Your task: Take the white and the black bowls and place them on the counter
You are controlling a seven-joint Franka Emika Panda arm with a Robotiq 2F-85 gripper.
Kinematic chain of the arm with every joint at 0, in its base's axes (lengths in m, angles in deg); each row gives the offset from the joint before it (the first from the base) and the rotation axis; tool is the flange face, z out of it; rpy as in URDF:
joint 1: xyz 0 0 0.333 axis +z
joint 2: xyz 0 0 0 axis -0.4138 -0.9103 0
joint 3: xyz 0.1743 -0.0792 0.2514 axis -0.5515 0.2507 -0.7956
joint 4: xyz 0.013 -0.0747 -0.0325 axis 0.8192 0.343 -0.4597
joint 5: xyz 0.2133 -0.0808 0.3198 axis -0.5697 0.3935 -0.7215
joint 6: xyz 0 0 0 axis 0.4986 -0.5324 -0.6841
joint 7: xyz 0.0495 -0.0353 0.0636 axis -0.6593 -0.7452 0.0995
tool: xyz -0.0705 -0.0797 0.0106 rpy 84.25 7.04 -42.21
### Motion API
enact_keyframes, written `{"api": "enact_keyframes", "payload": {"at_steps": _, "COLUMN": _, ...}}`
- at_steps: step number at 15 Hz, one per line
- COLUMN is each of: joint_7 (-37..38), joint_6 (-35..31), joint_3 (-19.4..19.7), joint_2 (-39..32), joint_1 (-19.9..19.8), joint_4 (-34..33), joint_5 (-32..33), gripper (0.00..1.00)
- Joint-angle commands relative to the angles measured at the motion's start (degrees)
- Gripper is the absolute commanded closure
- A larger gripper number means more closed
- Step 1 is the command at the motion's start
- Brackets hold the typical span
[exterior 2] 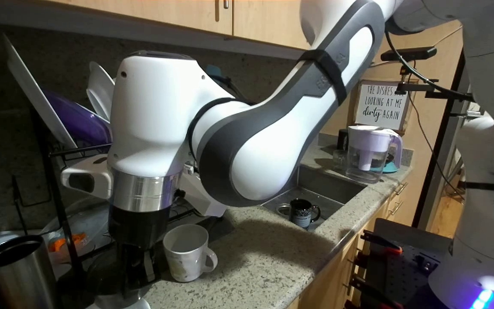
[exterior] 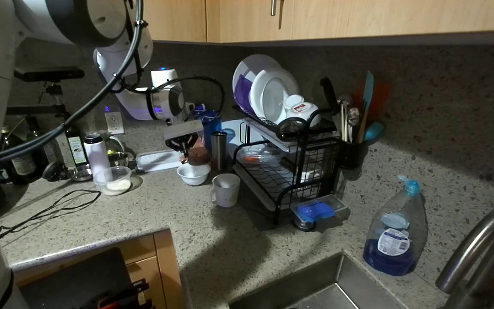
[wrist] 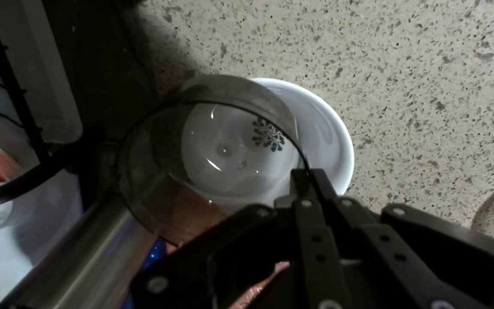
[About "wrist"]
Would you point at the stainless steel tumbler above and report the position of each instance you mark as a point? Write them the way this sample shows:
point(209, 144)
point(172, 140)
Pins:
point(86, 262)

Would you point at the blue water bottle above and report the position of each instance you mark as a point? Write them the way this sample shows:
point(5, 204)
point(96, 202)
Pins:
point(155, 254)

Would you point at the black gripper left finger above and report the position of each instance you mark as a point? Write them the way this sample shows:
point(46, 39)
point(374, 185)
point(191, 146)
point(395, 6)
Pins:
point(309, 228)

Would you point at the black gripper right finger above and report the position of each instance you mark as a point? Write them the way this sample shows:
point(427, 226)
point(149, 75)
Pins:
point(429, 262)

